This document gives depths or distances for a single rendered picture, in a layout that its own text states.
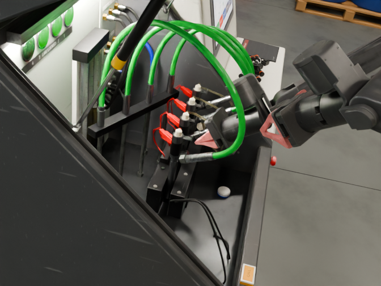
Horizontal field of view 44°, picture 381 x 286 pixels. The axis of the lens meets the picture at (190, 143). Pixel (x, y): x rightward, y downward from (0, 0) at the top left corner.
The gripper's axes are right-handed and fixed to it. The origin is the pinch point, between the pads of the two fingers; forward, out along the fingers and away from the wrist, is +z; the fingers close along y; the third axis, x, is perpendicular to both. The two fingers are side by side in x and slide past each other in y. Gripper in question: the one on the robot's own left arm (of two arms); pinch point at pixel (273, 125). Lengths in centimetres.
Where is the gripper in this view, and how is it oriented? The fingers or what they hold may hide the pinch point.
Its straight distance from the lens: 87.1
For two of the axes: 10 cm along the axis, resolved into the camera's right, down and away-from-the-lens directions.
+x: 5.0, 8.6, 1.3
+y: -7.2, 5.0, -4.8
